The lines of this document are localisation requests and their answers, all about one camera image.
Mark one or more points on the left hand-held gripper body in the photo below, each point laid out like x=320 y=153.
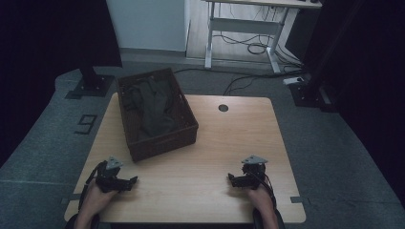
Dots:
x=108 y=178

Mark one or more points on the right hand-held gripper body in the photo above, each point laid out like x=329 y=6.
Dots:
x=254 y=178

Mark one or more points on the brown woven basket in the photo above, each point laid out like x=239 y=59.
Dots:
x=187 y=133

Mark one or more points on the dark cloth garment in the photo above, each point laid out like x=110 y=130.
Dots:
x=154 y=108

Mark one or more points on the person's right hand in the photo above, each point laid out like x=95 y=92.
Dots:
x=262 y=198

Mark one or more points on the person's left hand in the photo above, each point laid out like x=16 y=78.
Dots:
x=97 y=200

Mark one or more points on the round black table grommet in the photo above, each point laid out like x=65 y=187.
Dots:
x=223 y=108

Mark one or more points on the black metal stand base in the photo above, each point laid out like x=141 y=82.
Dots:
x=305 y=93
x=92 y=85

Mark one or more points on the white power strip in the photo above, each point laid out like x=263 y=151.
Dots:
x=293 y=80

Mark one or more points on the black curtain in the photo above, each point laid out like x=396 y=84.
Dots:
x=366 y=79
x=47 y=47

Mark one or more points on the black computer tower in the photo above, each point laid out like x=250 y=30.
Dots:
x=301 y=35

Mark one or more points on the white desk frame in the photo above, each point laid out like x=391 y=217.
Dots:
x=245 y=26

